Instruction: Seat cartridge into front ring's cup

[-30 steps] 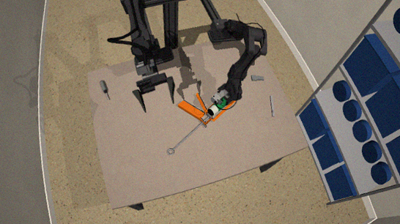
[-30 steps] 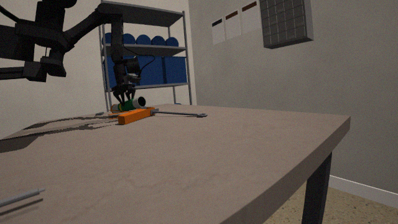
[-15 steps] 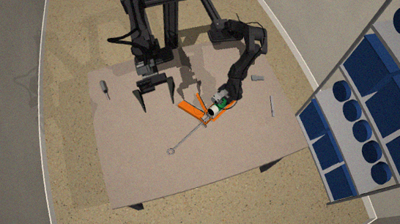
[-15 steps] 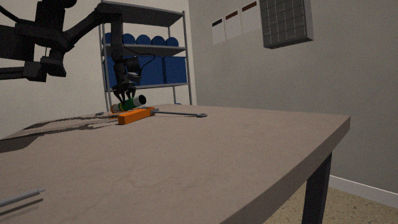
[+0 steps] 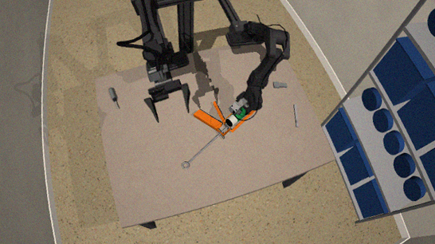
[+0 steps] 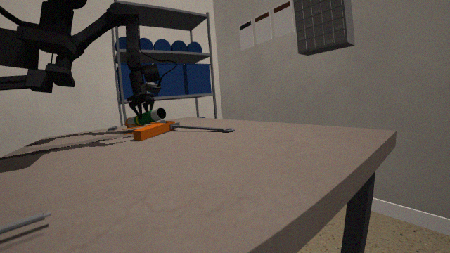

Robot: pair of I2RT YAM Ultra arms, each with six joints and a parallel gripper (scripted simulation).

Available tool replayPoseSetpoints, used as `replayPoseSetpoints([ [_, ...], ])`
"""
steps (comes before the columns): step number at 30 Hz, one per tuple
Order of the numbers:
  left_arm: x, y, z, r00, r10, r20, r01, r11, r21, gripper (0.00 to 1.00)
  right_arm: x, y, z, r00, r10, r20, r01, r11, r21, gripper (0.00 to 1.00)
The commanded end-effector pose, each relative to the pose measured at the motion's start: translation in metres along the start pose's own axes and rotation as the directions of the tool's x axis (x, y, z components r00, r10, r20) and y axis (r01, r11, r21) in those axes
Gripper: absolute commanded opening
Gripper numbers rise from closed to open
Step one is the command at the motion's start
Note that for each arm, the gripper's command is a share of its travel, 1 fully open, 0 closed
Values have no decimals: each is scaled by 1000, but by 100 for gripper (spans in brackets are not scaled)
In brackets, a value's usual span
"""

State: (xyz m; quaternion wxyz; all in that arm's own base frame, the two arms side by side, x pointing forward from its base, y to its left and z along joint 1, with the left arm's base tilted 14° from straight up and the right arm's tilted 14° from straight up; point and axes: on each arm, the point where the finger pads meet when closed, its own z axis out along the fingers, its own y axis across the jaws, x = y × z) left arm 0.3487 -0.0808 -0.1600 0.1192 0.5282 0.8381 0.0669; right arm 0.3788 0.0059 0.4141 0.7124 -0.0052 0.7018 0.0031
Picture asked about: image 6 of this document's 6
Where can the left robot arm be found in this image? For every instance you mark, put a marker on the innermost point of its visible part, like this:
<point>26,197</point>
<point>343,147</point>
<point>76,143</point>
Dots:
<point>110,19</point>

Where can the grey-handled screwdriver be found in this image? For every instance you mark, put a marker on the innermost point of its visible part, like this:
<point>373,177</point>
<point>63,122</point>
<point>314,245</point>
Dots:
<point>23,222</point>

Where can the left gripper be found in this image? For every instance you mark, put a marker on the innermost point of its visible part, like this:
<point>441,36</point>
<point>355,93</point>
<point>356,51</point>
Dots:
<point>139,96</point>

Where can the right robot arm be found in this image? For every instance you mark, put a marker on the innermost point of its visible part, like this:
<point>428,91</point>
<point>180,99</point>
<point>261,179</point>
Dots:
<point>56,16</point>

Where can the green and white sealant cartridge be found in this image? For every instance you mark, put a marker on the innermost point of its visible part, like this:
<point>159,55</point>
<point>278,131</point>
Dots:
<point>148,117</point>

